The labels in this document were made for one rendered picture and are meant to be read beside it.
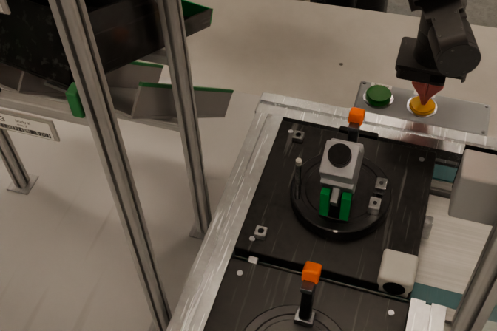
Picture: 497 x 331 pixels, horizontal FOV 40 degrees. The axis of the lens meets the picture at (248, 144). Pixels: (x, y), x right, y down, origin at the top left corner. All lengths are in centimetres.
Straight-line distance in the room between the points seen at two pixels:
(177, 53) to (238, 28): 62
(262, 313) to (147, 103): 29
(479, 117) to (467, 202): 43
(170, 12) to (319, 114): 43
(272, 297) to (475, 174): 34
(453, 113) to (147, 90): 52
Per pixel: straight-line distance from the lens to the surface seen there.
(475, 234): 106
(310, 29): 140
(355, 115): 95
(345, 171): 88
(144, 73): 107
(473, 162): 71
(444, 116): 113
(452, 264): 102
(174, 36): 77
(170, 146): 120
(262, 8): 145
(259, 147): 107
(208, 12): 90
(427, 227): 100
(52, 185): 120
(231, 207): 100
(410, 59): 105
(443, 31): 93
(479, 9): 290
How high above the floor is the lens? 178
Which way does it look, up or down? 51 degrees down
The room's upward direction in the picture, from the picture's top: 3 degrees counter-clockwise
